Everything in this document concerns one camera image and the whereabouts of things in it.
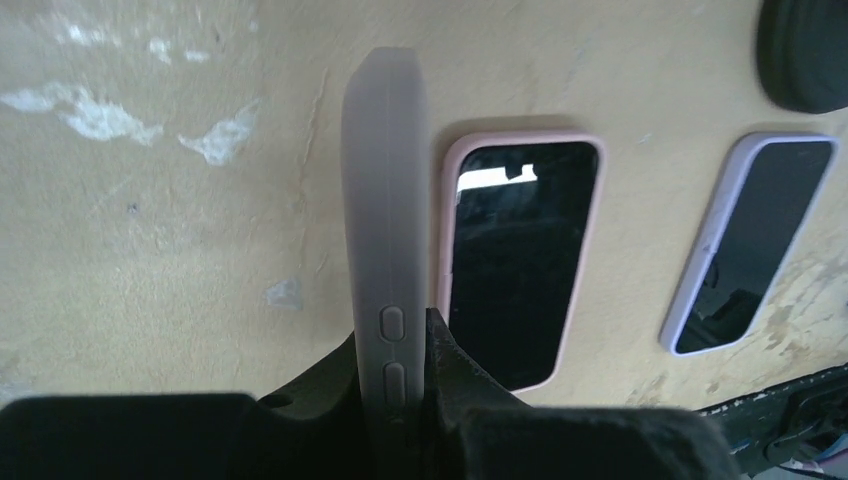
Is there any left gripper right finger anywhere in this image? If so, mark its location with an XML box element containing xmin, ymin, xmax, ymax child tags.
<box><xmin>423</xmin><ymin>308</ymin><xmax>739</xmax><ymax>479</ymax></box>

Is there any white case smartphone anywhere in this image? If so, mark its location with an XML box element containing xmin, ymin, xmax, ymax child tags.
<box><xmin>341</xmin><ymin>47</ymin><xmax>429</xmax><ymax>426</ymax></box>

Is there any black phone stand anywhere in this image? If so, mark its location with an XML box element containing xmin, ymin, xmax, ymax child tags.
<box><xmin>755</xmin><ymin>0</ymin><xmax>847</xmax><ymax>114</ymax></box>

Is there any pink case smartphone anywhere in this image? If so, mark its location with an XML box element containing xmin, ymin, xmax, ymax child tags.
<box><xmin>437</xmin><ymin>130</ymin><xmax>605</xmax><ymax>393</ymax></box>

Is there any lavender case smartphone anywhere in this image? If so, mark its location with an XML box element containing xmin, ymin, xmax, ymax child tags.
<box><xmin>659</xmin><ymin>132</ymin><xmax>840</xmax><ymax>357</ymax></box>

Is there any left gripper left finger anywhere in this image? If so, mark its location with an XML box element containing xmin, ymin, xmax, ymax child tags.
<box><xmin>1</xmin><ymin>340</ymin><xmax>364</xmax><ymax>479</ymax></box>

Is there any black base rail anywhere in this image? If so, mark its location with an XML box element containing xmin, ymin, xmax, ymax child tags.
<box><xmin>698</xmin><ymin>365</ymin><xmax>847</xmax><ymax>475</ymax></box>

